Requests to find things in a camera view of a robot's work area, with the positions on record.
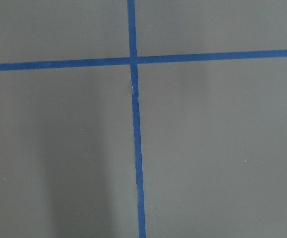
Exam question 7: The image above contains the long blue tape strip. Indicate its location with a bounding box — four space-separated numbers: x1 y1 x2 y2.
127 0 146 238

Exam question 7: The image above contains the crossing blue tape strip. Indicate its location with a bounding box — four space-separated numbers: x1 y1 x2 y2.
0 50 287 71

